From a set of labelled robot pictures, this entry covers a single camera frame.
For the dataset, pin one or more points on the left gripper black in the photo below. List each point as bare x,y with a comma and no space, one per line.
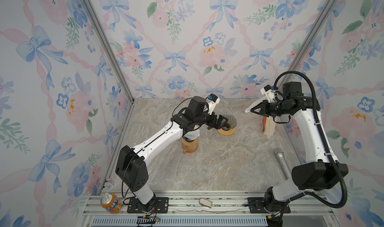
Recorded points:
218,124

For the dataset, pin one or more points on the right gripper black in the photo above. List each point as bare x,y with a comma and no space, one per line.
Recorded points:
263,106

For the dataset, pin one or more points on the wooden ring lid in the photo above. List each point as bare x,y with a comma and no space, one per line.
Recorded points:
226,131

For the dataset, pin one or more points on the grey ribbed glass dripper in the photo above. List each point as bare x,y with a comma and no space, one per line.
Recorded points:
230,122

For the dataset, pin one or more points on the white paper coffee filter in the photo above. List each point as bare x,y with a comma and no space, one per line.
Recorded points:
192,136

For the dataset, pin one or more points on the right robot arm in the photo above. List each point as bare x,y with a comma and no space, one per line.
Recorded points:
322,169

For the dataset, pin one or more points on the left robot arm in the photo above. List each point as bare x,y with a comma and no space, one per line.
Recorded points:
132,163

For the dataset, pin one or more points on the orange coffee filter pack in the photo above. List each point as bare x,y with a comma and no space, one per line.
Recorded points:
269,126

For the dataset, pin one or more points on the orange glass carafe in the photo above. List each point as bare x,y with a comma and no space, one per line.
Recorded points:
189,147

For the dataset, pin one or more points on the silver microphone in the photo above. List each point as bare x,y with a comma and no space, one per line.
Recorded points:
283,163

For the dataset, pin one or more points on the orange soda can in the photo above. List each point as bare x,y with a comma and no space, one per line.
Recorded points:
111,203

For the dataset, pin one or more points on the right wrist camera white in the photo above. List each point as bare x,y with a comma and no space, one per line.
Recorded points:
270,94

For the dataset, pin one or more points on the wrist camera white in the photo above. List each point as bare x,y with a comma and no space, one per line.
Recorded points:
212,100
270,94

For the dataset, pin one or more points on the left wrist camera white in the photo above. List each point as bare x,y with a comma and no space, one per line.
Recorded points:
212,100

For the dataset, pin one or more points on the white small block on rail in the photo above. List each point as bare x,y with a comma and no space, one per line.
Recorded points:
205,203

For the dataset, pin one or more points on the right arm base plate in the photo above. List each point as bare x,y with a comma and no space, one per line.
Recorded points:
258,205

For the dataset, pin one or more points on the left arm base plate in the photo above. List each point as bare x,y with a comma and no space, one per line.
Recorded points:
157,205

